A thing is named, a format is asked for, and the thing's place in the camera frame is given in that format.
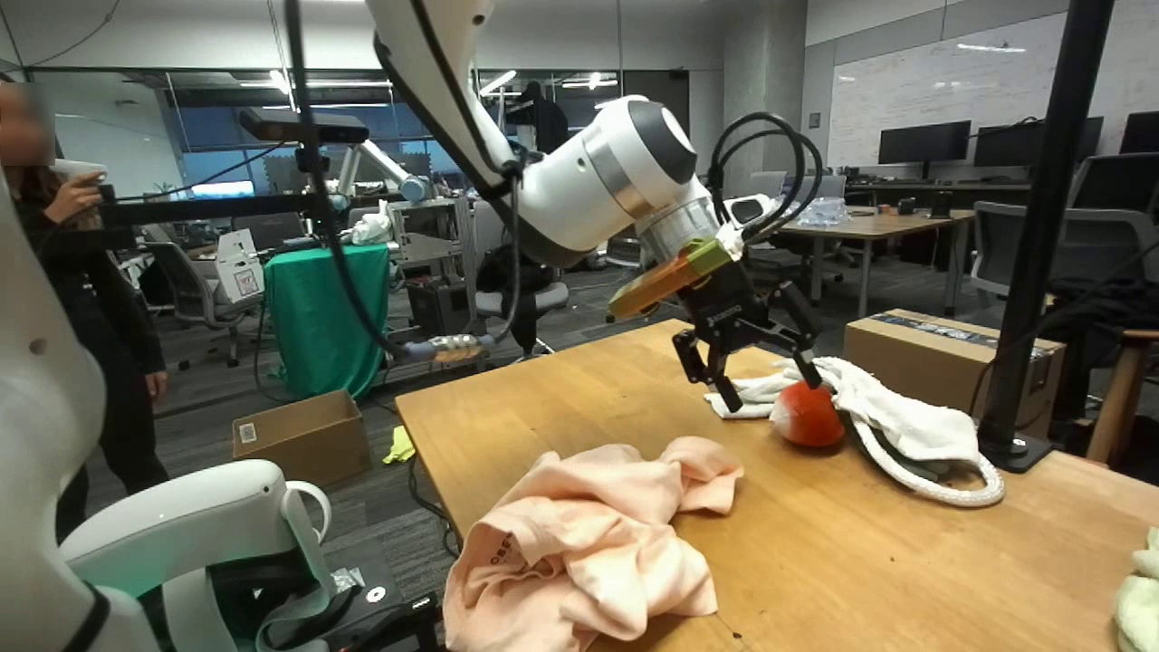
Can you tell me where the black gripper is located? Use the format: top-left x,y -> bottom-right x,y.
668,262 -> 834,417

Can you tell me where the peach cloth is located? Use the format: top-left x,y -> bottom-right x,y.
441,433 -> 748,652

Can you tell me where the person in dark clothes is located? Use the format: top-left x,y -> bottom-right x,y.
0,77 -> 172,498

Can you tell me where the cardboard box with black tape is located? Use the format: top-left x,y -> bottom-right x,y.
839,305 -> 1069,428

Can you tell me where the long wooden desk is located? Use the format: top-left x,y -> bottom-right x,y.
772,207 -> 976,317

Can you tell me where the black computer monitor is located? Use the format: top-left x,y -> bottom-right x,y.
1120,108 -> 1159,155
970,114 -> 1103,175
877,118 -> 975,167

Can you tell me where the yellow glove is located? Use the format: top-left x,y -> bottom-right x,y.
381,425 -> 421,469

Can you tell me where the wooden stool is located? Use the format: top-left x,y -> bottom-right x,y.
1083,324 -> 1159,466

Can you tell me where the grey office chair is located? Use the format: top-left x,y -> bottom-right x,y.
970,152 -> 1159,329

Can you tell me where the green fabric cover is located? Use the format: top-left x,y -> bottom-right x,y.
260,243 -> 393,406

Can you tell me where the small open cardboard box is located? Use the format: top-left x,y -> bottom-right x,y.
228,388 -> 376,492

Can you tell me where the white panel with print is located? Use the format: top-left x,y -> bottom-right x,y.
212,227 -> 269,307

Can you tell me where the thick white rope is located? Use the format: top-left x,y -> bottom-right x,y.
848,410 -> 1008,510

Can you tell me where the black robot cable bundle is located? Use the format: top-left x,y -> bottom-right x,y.
283,0 -> 829,374

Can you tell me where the black camera stand pole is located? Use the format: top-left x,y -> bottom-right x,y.
975,0 -> 1120,479

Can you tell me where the white wall board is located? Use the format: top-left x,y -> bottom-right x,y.
824,10 -> 1069,175

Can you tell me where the black stereo camera bar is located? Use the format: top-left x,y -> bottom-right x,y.
235,103 -> 371,148

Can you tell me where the black metal rail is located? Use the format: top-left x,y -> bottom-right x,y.
100,190 -> 328,230

